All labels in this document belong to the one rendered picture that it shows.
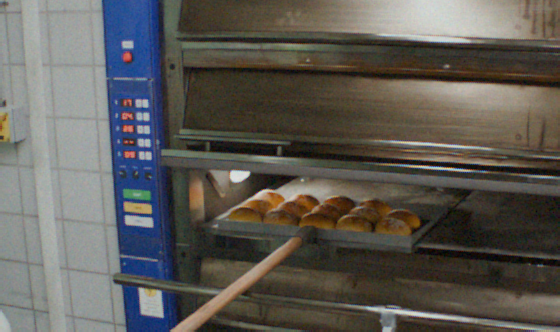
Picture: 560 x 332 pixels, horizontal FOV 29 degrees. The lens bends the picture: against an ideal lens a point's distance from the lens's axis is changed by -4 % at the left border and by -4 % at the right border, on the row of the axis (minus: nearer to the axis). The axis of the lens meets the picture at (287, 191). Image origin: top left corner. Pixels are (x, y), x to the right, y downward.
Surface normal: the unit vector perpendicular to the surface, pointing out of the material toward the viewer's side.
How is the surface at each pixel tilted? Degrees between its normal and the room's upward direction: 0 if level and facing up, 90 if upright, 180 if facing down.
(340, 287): 70
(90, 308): 90
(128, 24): 90
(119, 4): 90
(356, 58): 90
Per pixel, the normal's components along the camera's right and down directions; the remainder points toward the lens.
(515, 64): -0.42, 0.25
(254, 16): -0.41, -0.10
